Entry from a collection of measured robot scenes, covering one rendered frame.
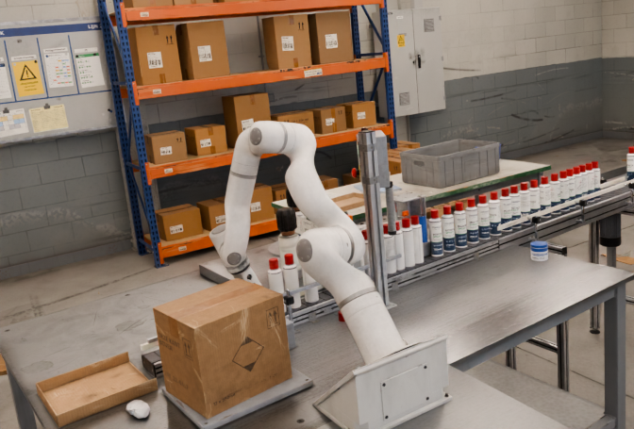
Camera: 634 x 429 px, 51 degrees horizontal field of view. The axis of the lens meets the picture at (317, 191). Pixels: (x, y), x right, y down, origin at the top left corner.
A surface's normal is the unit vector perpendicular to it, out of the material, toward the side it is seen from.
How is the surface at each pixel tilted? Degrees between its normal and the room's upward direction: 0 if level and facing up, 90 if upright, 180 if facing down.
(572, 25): 90
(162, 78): 92
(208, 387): 90
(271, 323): 90
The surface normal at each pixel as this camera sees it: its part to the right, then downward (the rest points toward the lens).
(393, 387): 0.52, 0.13
